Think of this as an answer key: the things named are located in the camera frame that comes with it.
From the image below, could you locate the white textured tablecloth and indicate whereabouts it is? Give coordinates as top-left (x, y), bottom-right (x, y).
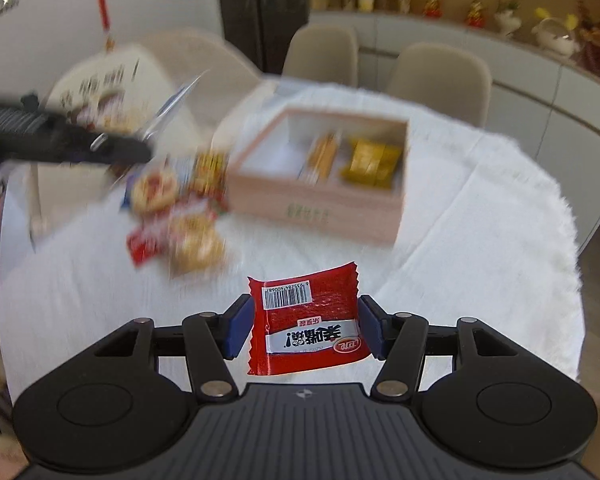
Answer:
top-left (0, 81), bottom-right (589, 411)

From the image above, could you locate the red yellow patterned snack packet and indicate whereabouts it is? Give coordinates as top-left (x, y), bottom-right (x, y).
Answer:
top-left (192, 150), bottom-right (230, 198)

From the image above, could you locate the red snack packet silver band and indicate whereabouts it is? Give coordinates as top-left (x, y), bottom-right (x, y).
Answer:
top-left (246, 260), bottom-right (373, 377)

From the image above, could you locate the rice cracker packet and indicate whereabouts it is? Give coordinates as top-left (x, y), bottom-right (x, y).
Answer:
top-left (167, 206), bottom-right (231, 281)
top-left (129, 167), bottom-right (182, 213)

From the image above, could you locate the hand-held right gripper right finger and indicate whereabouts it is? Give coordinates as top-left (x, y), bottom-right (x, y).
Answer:
top-left (357, 294), bottom-right (524, 403)

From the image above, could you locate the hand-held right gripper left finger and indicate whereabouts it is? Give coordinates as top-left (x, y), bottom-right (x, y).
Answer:
top-left (82, 292), bottom-right (256, 404)

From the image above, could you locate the small red snack packet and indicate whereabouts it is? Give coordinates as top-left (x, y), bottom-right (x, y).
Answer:
top-left (126, 224), bottom-right (173, 267)

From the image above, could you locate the pink cardboard box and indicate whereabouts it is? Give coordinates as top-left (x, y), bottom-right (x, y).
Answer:
top-left (214, 80), bottom-right (412, 249)

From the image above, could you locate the white yellow-eared figurine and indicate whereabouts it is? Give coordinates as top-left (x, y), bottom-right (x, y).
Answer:
top-left (531, 7), bottom-right (582, 54)

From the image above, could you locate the white sideboard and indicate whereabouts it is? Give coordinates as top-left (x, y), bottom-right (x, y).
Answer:
top-left (307, 9), bottom-right (600, 257)

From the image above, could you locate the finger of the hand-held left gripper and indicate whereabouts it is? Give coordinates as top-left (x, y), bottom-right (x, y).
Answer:
top-left (10, 116), bottom-right (154, 165)

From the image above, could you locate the white vase with plant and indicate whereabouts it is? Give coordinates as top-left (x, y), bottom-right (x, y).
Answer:
top-left (494, 1), bottom-right (524, 39)

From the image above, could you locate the gold snack packet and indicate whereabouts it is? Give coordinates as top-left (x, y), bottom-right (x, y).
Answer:
top-left (339, 138), bottom-right (404, 191)

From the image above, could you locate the beige chair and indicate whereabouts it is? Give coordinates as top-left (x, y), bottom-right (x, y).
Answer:
top-left (130, 26), bottom-right (262, 113)
top-left (281, 24), bottom-right (359, 89)
top-left (386, 41), bottom-right (492, 129)

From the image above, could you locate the dark tall cabinet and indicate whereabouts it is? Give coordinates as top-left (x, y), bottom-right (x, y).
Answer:
top-left (214, 0), bottom-right (312, 75)

